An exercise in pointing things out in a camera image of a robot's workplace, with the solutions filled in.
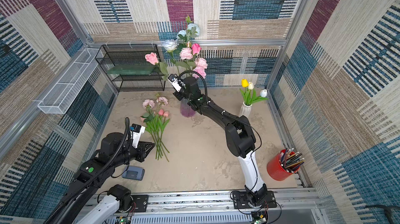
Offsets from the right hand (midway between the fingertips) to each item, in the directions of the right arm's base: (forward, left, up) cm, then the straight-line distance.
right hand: (177, 84), depth 90 cm
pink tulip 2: (-3, +14, -21) cm, 26 cm away
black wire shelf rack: (+23, +30, +5) cm, 38 cm away
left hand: (-34, +8, -5) cm, 36 cm away
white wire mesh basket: (-20, +51, +10) cm, 55 cm away
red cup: (-42, -49, -10) cm, 65 cm away
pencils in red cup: (-39, -55, -13) cm, 69 cm away
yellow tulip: (-6, -36, +6) cm, 37 cm away
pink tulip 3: (-13, +12, -23) cm, 28 cm away
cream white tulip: (-7, -39, +5) cm, 40 cm away
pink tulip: (-4, +11, -22) cm, 25 cm away
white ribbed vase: (-11, -38, -10) cm, 41 cm away
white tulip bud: (-13, -44, +5) cm, 46 cm away
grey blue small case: (-42, +22, -22) cm, 52 cm away
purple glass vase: (-4, -3, -18) cm, 19 cm away
